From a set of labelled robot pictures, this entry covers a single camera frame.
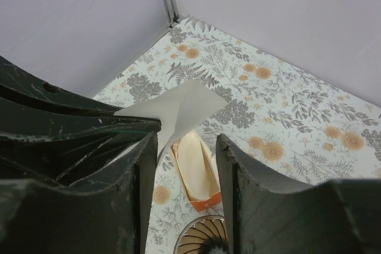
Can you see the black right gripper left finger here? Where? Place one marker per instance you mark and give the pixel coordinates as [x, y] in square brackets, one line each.
[105, 212]

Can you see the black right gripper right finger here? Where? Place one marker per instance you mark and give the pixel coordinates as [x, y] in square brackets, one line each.
[268, 212]

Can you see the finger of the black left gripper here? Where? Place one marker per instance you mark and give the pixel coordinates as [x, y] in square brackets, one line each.
[21, 87]
[59, 144]

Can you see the grey ribbed glass dripper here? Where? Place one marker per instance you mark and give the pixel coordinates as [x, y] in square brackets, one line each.
[204, 235]

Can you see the orange coffee filter box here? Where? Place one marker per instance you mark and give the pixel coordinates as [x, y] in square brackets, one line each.
[197, 169]

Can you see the white paper coffee filter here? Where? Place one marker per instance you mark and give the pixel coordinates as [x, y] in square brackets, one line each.
[179, 109]

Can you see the floral tablecloth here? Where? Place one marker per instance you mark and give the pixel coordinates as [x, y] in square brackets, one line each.
[294, 122]

